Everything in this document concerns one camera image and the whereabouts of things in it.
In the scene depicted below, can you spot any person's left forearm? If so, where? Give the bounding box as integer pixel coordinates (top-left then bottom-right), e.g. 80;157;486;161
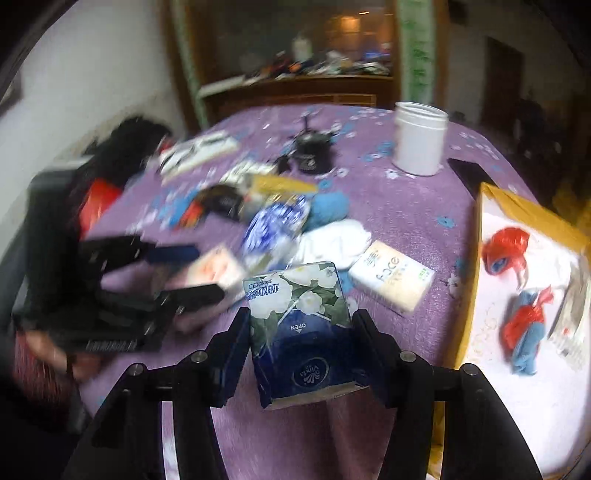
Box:
9;337;79;416

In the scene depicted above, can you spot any wooden counter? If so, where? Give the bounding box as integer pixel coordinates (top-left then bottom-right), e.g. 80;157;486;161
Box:
196;69;398;125

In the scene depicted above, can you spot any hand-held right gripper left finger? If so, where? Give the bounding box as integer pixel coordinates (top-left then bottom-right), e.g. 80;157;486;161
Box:
62;307;252;480

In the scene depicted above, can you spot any white plastic jar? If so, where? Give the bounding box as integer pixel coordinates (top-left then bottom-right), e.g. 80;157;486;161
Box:
392;102;450;177

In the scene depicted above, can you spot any pink tissue pack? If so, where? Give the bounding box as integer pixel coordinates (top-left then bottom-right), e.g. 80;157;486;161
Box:
166;244;250;333

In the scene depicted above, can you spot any yellow cardboard box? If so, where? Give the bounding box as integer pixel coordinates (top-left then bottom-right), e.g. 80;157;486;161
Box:
427;182;591;480

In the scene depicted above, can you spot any pile of assorted tools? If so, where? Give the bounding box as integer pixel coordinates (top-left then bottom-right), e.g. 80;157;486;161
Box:
245;41;393;79

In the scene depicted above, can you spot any purple floral tablecloth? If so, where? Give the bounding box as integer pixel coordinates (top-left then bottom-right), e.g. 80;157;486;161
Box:
74;104;541;480

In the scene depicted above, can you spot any blue fluffy cloth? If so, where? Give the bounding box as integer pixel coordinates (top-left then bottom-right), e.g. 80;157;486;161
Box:
302;189;354;232

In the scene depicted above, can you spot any white plastic jug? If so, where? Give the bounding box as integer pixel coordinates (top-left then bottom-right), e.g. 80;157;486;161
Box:
291;34;315;63

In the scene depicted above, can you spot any lemon print tissue pack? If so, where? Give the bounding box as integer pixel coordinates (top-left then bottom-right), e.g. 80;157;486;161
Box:
222;159;264;185

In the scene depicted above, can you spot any yellow packet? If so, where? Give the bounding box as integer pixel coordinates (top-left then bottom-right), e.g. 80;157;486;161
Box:
249;173;319;197

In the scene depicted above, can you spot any black bag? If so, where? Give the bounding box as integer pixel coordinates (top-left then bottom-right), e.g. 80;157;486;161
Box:
81;117;171;185

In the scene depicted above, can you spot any red bag with blue cloth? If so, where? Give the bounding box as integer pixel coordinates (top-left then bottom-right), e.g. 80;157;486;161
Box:
482;226;532;278
501;286;555;377

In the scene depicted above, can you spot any black snack packet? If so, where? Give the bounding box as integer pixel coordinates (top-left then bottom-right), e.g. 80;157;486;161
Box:
194;184;252;222

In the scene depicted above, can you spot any white towel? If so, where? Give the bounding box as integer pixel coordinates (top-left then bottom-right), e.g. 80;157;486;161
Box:
291;219;372;271

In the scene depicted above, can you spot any black phone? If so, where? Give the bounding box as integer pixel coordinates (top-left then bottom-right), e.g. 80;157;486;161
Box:
448;158;499;199

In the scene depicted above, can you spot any blue and red packet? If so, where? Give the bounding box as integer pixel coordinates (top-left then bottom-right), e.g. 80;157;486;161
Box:
166;189;208;232

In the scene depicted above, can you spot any white printed packet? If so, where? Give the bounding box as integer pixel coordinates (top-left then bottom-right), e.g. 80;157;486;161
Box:
547;263;591;370

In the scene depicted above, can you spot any blue white patterned tissue pack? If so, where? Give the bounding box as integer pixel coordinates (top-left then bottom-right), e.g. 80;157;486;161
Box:
242;196;312;273

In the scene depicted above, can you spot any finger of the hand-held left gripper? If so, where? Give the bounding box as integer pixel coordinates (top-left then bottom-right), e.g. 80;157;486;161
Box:
157;282;227;324
81;235;201;271

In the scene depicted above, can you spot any red box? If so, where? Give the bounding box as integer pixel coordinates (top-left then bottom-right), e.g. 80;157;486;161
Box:
78;180;123;232

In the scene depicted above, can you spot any green bamboo wall sticker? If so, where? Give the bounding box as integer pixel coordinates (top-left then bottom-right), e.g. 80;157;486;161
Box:
397;0;437;107

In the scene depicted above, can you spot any dark wooden door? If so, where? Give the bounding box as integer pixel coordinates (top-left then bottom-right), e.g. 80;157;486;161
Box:
480;37;525;125

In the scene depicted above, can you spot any dark blue floral tissue pack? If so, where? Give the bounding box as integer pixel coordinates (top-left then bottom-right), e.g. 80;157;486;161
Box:
243;261;372;411

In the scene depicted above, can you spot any lined paper notebook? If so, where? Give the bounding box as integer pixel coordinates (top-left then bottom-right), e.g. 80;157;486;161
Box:
157;131;241;178

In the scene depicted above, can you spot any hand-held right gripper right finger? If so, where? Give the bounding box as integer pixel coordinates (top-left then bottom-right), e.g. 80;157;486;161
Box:
351;308;543;480

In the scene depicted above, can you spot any black electric motor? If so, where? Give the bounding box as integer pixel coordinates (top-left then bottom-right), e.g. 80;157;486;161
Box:
288;115;335;175

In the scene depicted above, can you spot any person's left hand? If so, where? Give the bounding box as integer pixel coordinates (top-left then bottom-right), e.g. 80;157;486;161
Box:
21;330;100;381

